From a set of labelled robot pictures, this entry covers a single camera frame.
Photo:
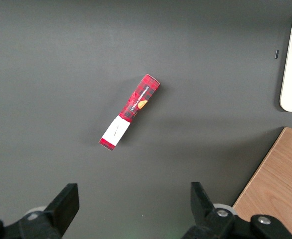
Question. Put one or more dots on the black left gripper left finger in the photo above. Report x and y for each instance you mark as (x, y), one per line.
(61, 211)

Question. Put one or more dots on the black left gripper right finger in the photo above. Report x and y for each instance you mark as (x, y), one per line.
(210, 224)

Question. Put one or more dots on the wooden two-drawer cabinet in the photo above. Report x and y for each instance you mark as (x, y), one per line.
(280, 189)

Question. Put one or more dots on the red plaid shortbread box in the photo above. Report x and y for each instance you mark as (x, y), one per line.
(133, 109)

